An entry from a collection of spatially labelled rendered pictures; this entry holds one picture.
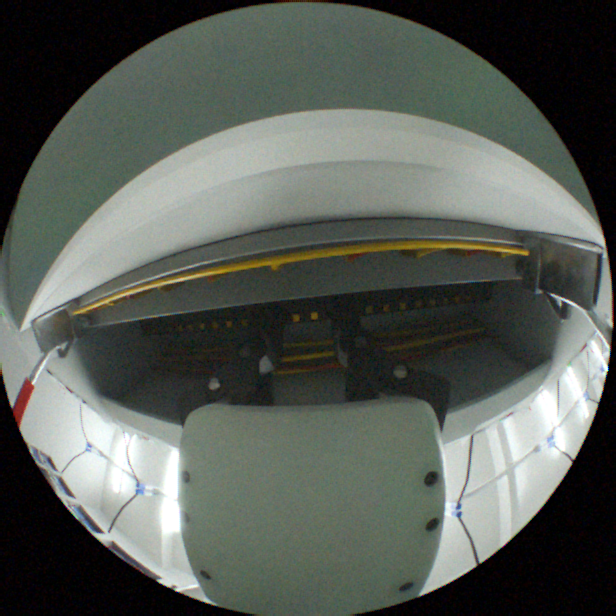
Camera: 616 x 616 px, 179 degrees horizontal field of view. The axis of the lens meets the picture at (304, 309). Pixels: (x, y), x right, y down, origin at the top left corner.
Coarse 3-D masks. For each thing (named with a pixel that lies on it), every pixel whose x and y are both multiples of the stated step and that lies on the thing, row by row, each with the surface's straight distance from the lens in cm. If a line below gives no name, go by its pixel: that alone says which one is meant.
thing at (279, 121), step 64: (128, 64) 3; (192, 64) 2; (256, 64) 1; (320, 64) 1; (384, 64) 1; (448, 64) 2; (64, 128) 4; (128, 128) 2; (192, 128) 1; (256, 128) 1; (320, 128) 1; (384, 128) 1; (448, 128) 1; (512, 128) 2; (64, 192) 3; (128, 192) 1; (192, 192) 2; (256, 192) 2; (320, 192) 2; (384, 192) 3; (448, 192) 3; (512, 192) 3; (576, 192) 3; (64, 256) 3; (128, 256) 5
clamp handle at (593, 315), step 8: (568, 304) 10; (592, 304) 10; (568, 312) 10; (584, 312) 10; (592, 312) 10; (592, 320) 10; (600, 320) 10; (600, 328) 10; (608, 328) 10; (608, 336) 10; (608, 344) 10
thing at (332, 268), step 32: (256, 256) 7; (288, 256) 5; (320, 256) 5; (352, 256) 5; (384, 256) 7; (416, 256) 6; (448, 256) 8; (480, 256) 9; (512, 256) 11; (128, 288) 11; (160, 288) 7; (192, 288) 8; (224, 288) 7; (256, 288) 7; (288, 288) 7; (320, 288) 7; (352, 288) 7; (384, 288) 7; (96, 320) 16; (128, 320) 12
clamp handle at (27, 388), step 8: (40, 360) 16; (40, 368) 16; (32, 376) 16; (24, 384) 16; (32, 384) 16; (24, 392) 16; (32, 392) 16; (16, 400) 17; (24, 400) 16; (16, 408) 16; (24, 408) 16; (16, 416) 17
